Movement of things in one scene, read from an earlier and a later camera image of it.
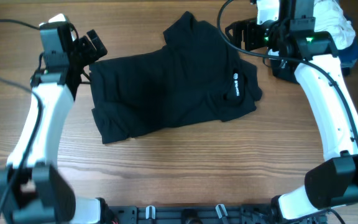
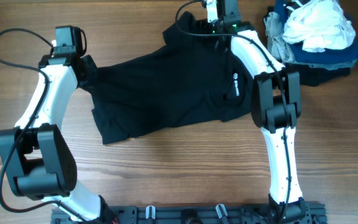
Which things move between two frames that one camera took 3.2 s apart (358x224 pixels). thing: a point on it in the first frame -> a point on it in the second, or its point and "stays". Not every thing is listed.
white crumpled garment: [328, 17] stays
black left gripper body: [81, 58] -> [92, 68]
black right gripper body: [247, 35] -> [204, 23]
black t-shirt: [194, 77] stays
